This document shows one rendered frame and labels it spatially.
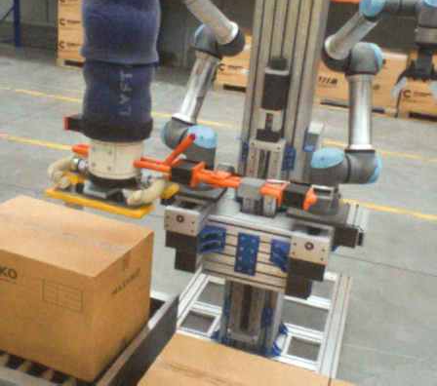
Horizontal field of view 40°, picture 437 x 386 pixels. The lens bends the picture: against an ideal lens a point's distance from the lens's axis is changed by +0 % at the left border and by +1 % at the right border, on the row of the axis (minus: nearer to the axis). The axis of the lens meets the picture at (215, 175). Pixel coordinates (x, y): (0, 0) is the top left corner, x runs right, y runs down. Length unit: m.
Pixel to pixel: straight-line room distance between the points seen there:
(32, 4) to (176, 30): 2.84
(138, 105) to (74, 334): 0.78
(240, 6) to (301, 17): 8.08
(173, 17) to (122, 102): 8.94
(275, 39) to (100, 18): 0.83
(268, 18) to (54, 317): 1.33
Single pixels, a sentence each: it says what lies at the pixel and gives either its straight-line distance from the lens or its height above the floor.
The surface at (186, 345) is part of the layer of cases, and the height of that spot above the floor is 0.54.
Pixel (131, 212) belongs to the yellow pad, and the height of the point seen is 1.17.
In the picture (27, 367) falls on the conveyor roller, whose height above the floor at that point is 0.54.
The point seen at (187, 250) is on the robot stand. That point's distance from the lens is 2.39.
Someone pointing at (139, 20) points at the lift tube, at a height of 1.72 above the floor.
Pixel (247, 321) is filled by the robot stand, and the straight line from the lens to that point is 2.75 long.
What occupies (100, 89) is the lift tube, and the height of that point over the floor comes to 1.51.
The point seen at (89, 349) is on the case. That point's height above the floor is 0.68.
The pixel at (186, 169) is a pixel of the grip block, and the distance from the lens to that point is 1.83.
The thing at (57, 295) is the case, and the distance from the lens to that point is 2.05.
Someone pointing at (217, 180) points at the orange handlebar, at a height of 1.28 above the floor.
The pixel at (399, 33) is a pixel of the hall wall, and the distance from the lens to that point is 10.12.
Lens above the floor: 1.91
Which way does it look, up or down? 20 degrees down
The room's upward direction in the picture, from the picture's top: 6 degrees clockwise
